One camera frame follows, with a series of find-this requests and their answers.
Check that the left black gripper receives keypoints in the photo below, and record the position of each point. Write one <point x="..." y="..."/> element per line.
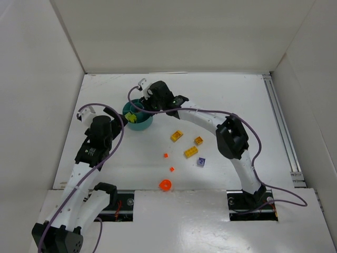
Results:
<point x="116" y="122"/>

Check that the light green square lego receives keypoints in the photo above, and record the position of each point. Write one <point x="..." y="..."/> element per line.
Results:
<point x="132" y="118"/>

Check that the brown orange long lego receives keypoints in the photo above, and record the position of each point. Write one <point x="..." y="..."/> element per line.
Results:
<point x="198" y="140"/>

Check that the purple square lego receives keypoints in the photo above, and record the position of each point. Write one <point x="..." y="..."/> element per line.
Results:
<point x="201" y="162"/>

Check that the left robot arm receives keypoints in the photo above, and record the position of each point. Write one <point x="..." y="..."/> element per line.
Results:
<point x="63" y="229"/>

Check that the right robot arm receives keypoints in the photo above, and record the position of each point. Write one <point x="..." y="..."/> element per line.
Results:
<point x="228" y="128"/>

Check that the teal round divided container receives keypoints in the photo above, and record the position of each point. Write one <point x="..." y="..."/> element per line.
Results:
<point x="144" y="120"/>

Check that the yellow long lego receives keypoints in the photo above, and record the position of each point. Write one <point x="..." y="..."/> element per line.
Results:
<point x="191" y="152"/>

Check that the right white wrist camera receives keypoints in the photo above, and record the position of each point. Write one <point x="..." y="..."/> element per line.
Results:
<point x="144" y="87"/>

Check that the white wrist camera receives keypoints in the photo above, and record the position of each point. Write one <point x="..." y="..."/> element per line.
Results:
<point x="86" y="115"/>
<point x="144" y="87"/>

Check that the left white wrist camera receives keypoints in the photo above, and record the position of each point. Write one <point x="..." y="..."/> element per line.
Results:
<point x="86" y="115"/>

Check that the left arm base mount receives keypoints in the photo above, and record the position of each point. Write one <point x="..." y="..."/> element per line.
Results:
<point x="120" y="208"/>

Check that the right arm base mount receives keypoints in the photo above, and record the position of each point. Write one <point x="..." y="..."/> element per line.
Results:
<point x="241" y="210"/>

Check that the aluminium rail right edge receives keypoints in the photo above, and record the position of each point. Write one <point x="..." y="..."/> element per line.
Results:
<point x="295" y="168"/>

